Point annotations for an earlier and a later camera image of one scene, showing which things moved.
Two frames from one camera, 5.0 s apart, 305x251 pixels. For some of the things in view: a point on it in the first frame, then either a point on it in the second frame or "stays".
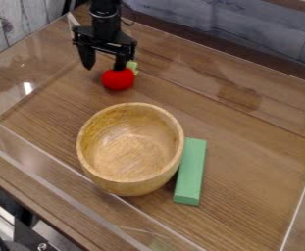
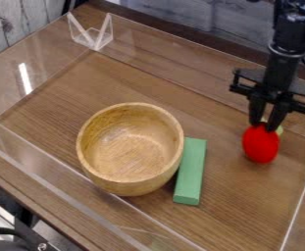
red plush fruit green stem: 121,79 to 261,143
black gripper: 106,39 to 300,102
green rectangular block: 188,192 stays
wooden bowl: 130,145 stays
